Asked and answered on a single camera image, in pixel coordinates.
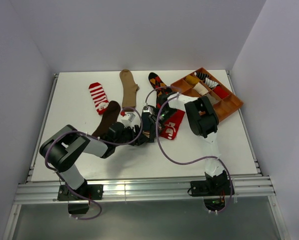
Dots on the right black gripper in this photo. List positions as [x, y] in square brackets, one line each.
[155, 124]

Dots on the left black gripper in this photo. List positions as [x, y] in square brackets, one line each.
[138, 141]

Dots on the navy blue sock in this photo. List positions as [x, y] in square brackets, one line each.
[148, 129]

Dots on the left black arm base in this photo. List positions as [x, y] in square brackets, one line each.
[87, 192]

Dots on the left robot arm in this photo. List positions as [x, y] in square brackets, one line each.
[63, 149]

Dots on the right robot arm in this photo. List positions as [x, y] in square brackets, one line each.
[203, 122]

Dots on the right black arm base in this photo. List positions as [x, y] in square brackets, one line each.
[214, 190]

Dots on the red patterned sock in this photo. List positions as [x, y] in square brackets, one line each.
[171, 126]

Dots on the brown striped-cuff sock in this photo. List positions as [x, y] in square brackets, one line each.
[109, 117]

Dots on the black argyle sock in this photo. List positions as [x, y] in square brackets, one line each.
[159, 86]

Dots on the red white striped sock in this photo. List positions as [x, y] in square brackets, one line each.
[99, 97]

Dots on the tan sock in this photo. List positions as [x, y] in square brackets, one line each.
[130, 89]

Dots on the cream rolled sock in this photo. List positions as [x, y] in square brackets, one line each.
[201, 89]

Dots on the mustard rolled sock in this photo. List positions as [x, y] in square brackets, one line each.
[192, 80]

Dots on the orange compartment tray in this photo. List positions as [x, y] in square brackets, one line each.
[202, 83]

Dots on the black white striped rolled sock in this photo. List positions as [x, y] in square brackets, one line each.
[202, 76]

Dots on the white grey striped rolled sock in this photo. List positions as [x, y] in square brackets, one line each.
[211, 83]

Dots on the red rolled sock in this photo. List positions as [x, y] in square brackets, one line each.
[219, 91]

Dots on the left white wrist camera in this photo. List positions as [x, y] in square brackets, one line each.
[127, 118]

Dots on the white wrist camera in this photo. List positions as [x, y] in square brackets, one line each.
[148, 110]
[127, 118]

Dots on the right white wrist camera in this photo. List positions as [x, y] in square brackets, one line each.
[148, 110]

